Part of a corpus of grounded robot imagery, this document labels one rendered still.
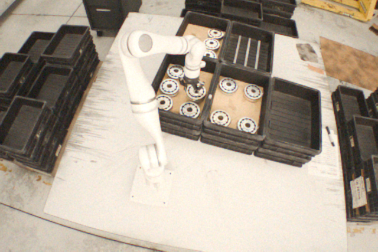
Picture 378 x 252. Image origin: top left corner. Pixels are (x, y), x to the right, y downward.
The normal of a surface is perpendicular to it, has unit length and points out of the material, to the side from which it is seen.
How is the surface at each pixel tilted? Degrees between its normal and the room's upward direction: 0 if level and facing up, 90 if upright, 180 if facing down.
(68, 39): 0
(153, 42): 62
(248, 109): 0
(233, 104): 0
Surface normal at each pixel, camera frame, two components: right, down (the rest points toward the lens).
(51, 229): 0.05, -0.52
